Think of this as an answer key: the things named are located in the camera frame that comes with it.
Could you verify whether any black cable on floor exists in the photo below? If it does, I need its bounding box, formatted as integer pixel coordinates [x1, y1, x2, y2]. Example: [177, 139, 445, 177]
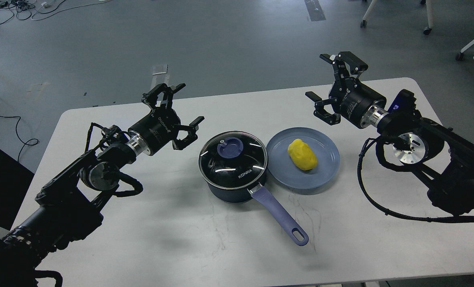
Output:
[0, 91, 40, 162]

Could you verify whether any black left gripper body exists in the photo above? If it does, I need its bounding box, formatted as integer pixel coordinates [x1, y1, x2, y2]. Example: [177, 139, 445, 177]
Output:
[128, 107, 181, 156]

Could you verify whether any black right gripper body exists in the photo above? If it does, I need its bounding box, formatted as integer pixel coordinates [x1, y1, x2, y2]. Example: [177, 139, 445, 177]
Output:
[329, 78, 387, 129]

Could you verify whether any dark blue saucepan purple handle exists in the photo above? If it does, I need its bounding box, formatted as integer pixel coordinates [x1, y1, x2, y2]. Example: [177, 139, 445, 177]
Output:
[205, 168, 309, 246]

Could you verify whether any yellow potato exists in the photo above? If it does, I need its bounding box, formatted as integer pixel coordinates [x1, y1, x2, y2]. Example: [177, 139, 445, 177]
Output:
[287, 138, 318, 171]

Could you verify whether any glass pot lid blue knob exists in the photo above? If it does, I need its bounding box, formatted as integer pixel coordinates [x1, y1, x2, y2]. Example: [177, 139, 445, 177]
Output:
[198, 131, 269, 190]

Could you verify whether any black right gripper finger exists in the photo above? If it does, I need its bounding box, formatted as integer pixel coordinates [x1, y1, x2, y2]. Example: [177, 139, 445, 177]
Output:
[320, 51, 368, 82]
[306, 91, 341, 125]

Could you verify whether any tangled cables and power strip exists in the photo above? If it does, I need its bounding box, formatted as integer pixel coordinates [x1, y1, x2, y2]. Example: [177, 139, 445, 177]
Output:
[0, 0, 112, 26]

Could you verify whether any blue round plate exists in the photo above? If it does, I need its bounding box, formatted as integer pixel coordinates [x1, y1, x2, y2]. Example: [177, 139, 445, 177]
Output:
[267, 127, 340, 195]

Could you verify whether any black box at left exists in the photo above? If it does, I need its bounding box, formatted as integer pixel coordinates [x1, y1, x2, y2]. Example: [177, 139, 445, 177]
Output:
[0, 149, 34, 230]

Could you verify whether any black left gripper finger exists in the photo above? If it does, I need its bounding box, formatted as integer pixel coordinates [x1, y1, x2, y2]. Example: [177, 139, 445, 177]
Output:
[142, 83, 186, 110]
[172, 116, 205, 150]

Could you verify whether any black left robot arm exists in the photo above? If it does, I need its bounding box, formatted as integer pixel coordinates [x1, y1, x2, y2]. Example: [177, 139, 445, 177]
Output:
[0, 83, 204, 287]

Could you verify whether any white chair leg with caster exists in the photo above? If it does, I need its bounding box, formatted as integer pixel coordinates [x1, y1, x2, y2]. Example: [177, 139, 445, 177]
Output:
[360, 0, 379, 28]
[421, 0, 434, 35]

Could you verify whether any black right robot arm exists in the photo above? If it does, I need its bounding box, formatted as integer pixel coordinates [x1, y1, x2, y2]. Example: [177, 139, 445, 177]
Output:
[306, 51, 474, 224]

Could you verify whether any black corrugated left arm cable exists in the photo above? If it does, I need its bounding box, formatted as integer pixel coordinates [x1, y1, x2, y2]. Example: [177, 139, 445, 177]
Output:
[113, 173, 144, 198]

